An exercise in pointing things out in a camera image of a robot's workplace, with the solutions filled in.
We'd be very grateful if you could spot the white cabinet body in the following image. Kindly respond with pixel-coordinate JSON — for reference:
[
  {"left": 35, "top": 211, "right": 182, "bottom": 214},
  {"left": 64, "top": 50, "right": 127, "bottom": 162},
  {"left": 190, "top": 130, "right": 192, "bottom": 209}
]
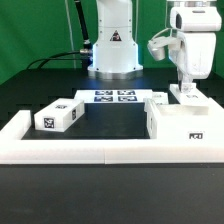
[{"left": 145, "top": 98, "right": 224, "bottom": 141}]

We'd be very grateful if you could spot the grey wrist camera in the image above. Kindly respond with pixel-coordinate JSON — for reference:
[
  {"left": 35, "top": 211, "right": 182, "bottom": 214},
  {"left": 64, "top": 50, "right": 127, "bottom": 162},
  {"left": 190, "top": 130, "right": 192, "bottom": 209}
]
[{"left": 147, "top": 36, "right": 177, "bottom": 61}]

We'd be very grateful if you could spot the white base tag plate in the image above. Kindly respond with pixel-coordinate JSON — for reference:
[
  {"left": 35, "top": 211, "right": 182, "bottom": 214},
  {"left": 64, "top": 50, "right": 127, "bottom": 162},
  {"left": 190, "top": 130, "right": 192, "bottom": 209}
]
[{"left": 74, "top": 89, "right": 152, "bottom": 103}]

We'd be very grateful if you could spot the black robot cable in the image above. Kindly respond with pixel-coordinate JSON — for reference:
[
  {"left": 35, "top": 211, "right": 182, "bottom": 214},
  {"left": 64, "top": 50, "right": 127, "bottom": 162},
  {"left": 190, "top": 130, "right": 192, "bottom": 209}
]
[{"left": 26, "top": 0, "right": 93, "bottom": 70}]

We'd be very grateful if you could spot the white U-shaped fence frame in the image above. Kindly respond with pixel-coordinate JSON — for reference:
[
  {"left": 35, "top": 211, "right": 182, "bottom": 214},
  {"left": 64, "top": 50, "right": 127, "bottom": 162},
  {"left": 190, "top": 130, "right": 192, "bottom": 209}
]
[{"left": 0, "top": 110, "right": 224, "bottom": 164}]

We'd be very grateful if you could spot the white cabinet door panel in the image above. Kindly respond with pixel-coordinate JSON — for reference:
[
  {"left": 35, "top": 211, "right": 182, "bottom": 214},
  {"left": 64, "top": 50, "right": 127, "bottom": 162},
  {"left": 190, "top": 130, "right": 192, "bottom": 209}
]
[{"left": 169, "top": 83, "right": 209, "bottom": 115}]

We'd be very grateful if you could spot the green backdrop curtain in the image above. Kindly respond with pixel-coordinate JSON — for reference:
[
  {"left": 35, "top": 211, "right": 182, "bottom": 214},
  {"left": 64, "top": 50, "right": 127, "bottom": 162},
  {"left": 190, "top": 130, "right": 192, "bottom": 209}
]
[{"left": 0, "top": 0, "right": 224, "bottom": 86}]

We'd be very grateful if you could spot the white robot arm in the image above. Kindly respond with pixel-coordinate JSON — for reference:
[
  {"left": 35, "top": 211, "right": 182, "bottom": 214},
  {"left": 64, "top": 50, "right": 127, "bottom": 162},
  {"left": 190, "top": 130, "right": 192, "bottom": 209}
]
[{"left": 88, "top": 0, "right": 222, "bottom": 93}]

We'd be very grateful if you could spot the white cabinet top box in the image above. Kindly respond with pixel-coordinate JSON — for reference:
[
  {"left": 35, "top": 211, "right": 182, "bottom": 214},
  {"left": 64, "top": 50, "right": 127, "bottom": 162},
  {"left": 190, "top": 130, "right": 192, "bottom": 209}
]
[{"left": 34, "top": 98, "right": 85, "bottom": 132}]

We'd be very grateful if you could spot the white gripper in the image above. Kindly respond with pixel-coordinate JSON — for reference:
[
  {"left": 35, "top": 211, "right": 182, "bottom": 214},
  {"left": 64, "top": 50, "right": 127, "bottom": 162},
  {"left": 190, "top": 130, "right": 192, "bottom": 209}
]
[{"left": 169, "top": 7, "right": 222, "bottom": 92}]

